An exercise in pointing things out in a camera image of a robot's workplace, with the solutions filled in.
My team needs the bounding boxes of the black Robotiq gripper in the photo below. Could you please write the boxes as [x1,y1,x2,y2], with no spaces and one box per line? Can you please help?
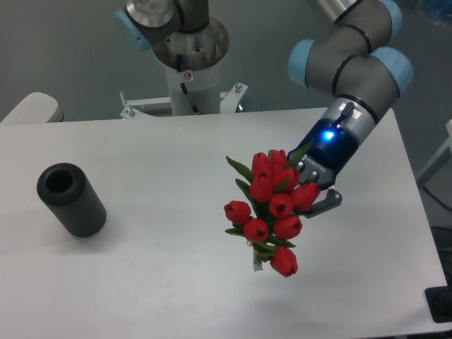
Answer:
[268,118,359,218]

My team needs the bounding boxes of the red tulip bouquet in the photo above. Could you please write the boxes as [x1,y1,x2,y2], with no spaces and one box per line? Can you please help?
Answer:
[223,144,321,278]

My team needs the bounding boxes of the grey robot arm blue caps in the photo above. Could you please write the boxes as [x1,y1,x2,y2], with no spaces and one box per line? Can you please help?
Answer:
[115,1,413,218]

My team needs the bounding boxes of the white furniture at right edge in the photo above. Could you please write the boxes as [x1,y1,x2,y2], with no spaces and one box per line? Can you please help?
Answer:
[415,120,451,186]

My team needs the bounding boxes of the black device at table edge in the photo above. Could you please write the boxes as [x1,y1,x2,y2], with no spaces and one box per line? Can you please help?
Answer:
[424,286,451,323]

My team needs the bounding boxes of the black cylindrical vase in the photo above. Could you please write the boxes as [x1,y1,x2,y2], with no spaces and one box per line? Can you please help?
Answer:
[37,162,107,237]

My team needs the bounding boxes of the white chair backrest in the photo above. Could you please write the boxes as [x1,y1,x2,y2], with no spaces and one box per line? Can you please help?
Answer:
[1,92,64,126]

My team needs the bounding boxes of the black cable on pedestal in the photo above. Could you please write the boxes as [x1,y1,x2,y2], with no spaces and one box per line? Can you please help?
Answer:
[175,52,201,115]

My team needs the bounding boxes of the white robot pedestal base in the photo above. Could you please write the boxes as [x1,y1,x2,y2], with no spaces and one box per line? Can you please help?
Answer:
[119,16,248,120]

